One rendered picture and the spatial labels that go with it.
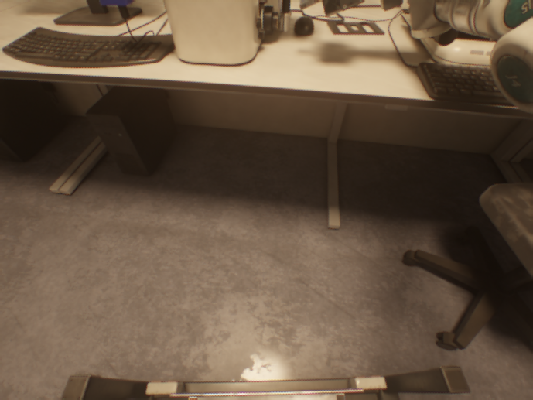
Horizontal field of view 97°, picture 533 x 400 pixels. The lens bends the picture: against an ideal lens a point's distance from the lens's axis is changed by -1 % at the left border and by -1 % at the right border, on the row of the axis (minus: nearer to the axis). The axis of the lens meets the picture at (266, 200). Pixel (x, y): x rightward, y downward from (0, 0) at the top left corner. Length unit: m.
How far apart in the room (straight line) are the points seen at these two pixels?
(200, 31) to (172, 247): 0.88
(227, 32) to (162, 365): 1.02
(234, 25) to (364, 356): 1.07
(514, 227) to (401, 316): 0.50
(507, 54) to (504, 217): 0.61
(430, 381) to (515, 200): 0.61
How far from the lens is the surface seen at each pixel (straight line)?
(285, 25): 0.86
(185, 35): 0.68
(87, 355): 1.19
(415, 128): 1.78
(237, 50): 0.65
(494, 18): 0.50
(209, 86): 0.60
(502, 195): 0.96
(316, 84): 0.59
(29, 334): 1.35
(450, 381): 0.50
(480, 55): 0.81
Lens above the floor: 1.00
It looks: 51 degrees down
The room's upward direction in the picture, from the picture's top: straight up
